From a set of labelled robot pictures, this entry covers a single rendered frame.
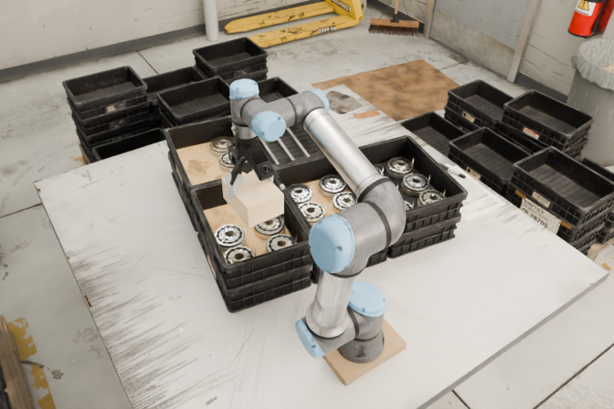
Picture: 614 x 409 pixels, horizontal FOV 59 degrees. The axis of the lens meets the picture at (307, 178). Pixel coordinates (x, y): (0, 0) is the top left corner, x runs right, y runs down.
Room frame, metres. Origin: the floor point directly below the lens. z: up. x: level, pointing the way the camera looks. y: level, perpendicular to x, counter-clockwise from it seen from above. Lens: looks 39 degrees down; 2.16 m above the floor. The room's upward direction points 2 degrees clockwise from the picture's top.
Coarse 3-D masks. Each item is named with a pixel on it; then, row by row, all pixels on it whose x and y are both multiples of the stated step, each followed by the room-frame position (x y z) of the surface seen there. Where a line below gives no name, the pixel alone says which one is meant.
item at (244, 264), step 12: (276, 180) 1.50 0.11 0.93; (192, 192) 1.42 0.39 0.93; (288, 204) 1.37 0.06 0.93; (204, 216) 1.30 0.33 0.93; (300, 216) 1.31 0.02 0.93; (216, 240) 1.19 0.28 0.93; (216, 252) 1.15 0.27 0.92; (276, 252) 1.15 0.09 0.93; (288, 252) 1.16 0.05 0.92; (240, 264) 1.10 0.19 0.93; (252, 264) 1.11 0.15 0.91
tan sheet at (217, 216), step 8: (216, 208) 1.45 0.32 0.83; (224, 208) 1.45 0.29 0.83; (232, 208) 1.45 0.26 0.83; (208, 216) 1.40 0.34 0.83; (216, 216) 1.40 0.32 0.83; (224, 216) 1.41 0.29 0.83; (232, 216) 1.41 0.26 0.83; (216, 224) 1.37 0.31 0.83; (224, 224) 1.37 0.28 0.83; (232, 224) 1.37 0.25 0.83; (240, 224) 1.37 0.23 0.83; (248, 232) 1.33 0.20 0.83; (288, 232) 1.34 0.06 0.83; (248, 240) 1.29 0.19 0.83; (256, 240) 1.29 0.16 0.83; (264, 240) 1.30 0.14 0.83; (256, 248) 1.26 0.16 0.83; (264, 248) 1.26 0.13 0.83
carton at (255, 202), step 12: (252, 180) 1.26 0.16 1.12; (264, 180) 1.26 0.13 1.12; (240, 192) 1.20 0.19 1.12; (252, 192) 1.21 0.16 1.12; (264, 192) 1.21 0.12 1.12; (276, 192) 1.21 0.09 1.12; (240, 204) 1.17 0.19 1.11; (252, 204) 1.15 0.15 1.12; (264, 204) 1.16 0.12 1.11; (276, 204) 1.19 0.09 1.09; (240, 216) 1.17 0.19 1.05; (252, 216) 1.14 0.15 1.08; (264, 216) 1.16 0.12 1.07
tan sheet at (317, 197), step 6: (318, 180) 1.63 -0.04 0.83; (312, 186) 1.59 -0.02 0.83; (318, 186) 1.59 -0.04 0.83; (312, 192) 1.56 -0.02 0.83; (318, 192) 1.56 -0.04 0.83; (348, 192) 1.57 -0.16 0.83; (312, 198) 1.52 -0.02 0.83; (318, 198) 1.52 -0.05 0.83; (324, 198) 1.52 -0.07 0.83; (330, 198) 1.53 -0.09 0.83; (324, 204) 1.49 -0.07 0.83; (330, 204) 1.49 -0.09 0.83; (330, 210) 1.46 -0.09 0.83
